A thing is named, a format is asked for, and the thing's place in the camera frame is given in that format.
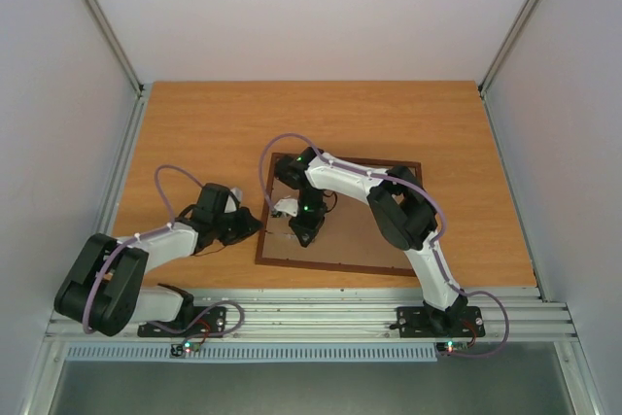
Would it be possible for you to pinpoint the right small circuit board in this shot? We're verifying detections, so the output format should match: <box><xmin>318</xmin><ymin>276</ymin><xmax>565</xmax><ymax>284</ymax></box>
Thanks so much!
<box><xmin>435</xmin><ymin>340</ymin><xmax>475</xmax><ymax>355</ymax></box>

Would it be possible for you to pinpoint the aluminium rail base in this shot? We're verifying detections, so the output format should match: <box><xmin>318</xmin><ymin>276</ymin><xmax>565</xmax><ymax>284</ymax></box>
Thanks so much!
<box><xmin>43</xmin><ymin>288</ymin><xmax>579</xmax><ymax>343</ymax></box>

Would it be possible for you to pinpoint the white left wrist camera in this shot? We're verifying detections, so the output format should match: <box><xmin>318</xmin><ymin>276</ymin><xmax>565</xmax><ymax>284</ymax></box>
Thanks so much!
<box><xmin>227</xmin><ymin>187</ymin><xmax>242</xmax><ymax>209</ymax></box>

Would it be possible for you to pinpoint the grey slotted cable duct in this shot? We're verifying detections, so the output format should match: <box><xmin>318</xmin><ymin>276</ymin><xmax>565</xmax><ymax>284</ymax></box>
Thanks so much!
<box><xmin>65</xmin><ymin>342</ymin><xmax>437</xmax><ymax>363</ymax></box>

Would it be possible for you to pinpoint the left small circuit board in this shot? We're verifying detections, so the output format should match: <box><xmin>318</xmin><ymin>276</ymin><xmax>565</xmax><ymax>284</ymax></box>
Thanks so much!
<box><xmin>169</xmin><ymin>342</ymin><xmax>202</xmax><ymax>358</ymax></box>

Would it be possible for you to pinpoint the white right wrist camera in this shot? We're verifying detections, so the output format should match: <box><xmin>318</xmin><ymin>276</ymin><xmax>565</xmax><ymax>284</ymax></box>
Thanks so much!
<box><xmin>271</xmin><ymin>197</ymin><xmax>299</xmax><ymax>218</ymax></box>

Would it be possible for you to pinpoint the clear handle screwdriver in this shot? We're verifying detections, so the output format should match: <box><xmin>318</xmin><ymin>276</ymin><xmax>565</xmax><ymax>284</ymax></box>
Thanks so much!
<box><xmin>265</xmin><ymin>231</ymin><xmax>295</xmax><ymax>240</ymax></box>

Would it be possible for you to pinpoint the aluminium corner post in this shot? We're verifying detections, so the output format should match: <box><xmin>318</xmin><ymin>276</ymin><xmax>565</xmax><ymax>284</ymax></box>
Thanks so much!
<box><xmin>478</xmin><ymin>0</ymin><xmax>572</xmax><ymax>95</ymax></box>
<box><xmin>83</xmin><ymin>0</ymin><xmax>144</xmax><ymax>96</ymax></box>

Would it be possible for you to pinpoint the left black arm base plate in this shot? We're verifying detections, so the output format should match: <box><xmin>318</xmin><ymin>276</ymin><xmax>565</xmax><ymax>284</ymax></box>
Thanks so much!
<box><xmin>137</xmin><ymin>306</ymin><xmax>227</xmax><ymax>338</ymax></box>

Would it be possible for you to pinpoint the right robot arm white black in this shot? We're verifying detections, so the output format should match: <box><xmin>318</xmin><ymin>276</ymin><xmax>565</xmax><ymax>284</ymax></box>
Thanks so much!
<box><xmin>271</xmin><ymin>147</ymin><xmax>467</xmax><ymax>336</ymax></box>

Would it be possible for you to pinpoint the left aluminium corner post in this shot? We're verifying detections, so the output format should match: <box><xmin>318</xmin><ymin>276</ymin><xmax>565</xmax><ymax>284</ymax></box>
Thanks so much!
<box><xmin>83</xmin><ymin>0</ymin><xmax>144</xmax><ymax>96</ymax></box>

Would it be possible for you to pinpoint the small circuit board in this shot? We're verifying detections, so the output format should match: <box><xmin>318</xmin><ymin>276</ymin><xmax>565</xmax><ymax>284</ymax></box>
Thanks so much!
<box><xmin>435</xmin><ymin>340</ymin><xmax>475</xmax><ymax>355</ymax></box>
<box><xmin>169</xmin><ymin>342</ymin><xmax>202</xmax><ymax>358</ymax></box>

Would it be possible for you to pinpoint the purple cable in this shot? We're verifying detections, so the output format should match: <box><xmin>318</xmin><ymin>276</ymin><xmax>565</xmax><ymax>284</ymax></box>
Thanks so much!
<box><xmin>82</xmin><ymin>164</ymin><xmax>245</xmax><ymax>338</ymax></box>
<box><xmin>260</xmin><ymin>132</ymin><xmax>511</xmax><ymax>362</ymax></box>

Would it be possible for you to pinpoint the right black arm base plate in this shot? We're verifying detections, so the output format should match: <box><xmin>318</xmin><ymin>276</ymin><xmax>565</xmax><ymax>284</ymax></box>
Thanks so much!
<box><xmin>390</xmin><ymin>306</ymin><xmax>486</xmax><ymax>338</ymax></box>

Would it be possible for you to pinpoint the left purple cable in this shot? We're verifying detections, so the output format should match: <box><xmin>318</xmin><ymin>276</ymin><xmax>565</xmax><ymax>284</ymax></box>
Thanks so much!
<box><xmin>82</xmin><ymin>164</ymin><xmax>245</xmax><ymax>338</ymax></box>

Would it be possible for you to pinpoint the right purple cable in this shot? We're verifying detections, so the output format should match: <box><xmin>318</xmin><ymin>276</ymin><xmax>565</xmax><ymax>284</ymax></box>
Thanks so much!
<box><xmin>260</xmin><ymin>132</ymin><xmax>511</xmax><ymax>362</ymax></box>

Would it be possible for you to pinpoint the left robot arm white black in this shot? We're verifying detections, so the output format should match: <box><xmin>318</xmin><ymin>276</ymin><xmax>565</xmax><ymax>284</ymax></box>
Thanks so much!
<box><xmin>53</xmin><ymin>184</ymin><xmax>262</xmax><ymax>336</ymax></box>

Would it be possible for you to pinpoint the right aluminium corner post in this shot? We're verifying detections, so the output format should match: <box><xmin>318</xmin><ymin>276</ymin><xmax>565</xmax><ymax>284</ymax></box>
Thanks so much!
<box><xmin>478</xmin><ymin>0</ymin><xmax>572</xmax><ymax>95</ymax></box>

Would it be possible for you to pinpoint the brown wooden picture frame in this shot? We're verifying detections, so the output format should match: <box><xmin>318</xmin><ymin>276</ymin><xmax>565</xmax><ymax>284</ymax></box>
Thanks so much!
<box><xmin>255</xmin><ymin>152</ymin><xmax>424</xmax><ymax>278</ymax></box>

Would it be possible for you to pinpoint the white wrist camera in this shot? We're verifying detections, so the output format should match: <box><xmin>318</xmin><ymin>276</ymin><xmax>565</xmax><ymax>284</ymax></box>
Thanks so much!
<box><xmin>227</xmin><ymin>187</ymin><xmax>242</xmax><ymax>209</ymax></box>
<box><xmin>271</xmin><ymin>197</ymin><xmax>299</xmax><ymax>218</ymax></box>

